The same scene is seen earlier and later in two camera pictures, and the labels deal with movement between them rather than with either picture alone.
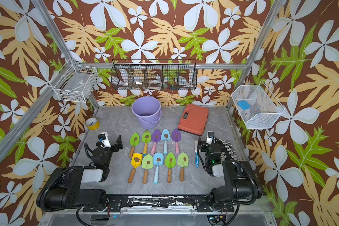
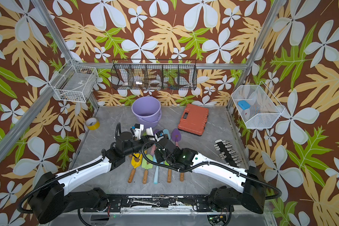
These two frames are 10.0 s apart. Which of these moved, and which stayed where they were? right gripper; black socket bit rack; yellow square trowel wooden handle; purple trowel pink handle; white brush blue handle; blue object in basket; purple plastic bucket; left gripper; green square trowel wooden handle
Moved: right gripper; left gripper; white brush blue handle
Stayed: blue object in basket; yellow square trowel wooden handle; green square trowel wooden handle; purple trowel pink handle; black socket bit rack; purple plastic bucket
